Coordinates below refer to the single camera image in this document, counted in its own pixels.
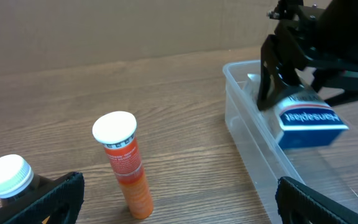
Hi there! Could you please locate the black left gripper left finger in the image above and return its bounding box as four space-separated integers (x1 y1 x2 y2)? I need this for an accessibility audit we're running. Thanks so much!
0 172 85 224

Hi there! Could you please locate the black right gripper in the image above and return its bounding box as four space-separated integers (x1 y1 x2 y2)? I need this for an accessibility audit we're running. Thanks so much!
257 0 358 111

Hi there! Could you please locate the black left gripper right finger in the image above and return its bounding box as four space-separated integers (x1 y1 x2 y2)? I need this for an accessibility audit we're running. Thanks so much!
275 176 358 224

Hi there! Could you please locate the white blue Hansaplast box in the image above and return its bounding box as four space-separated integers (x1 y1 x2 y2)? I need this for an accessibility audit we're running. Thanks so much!
256 88 349 150

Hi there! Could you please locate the clear plastic container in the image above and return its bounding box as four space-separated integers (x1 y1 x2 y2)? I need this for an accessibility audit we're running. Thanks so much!
223 60 358 223

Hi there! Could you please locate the brown bottle white cap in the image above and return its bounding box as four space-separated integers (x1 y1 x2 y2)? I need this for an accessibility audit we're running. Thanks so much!
0 154 53 207

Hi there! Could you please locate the orange tube white cap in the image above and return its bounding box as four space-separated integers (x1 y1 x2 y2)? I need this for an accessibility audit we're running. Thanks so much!
92 111 154 219

